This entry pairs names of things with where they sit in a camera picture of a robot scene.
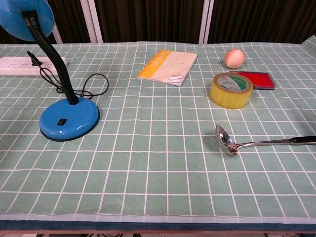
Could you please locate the blue desk lamp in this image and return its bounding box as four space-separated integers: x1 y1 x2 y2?
0 0 101 142

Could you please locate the green grid tablecloth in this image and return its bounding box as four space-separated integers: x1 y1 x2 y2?
0 35 316 225

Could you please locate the orange and white notebook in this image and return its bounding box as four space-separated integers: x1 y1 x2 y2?
136 50 198 87

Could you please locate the yellow tape roll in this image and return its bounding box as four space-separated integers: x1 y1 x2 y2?
210 72 254 110

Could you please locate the pink peach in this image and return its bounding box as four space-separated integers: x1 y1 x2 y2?
224 48 245 69

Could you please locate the dark curtain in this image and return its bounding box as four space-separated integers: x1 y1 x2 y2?
0 0 316 44

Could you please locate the red ink pad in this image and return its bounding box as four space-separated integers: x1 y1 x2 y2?
229 71 276 91

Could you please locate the white power strip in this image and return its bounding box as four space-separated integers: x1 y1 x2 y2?
0 56 68 77

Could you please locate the steel ladle black handle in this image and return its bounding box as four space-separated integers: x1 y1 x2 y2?
215 124 316 157

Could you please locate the black power cord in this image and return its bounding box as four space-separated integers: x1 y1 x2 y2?
27 51 110 100

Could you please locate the white frame post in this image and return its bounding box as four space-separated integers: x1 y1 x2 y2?
80 0 104 43
52 23 63 44
198 0 214 44

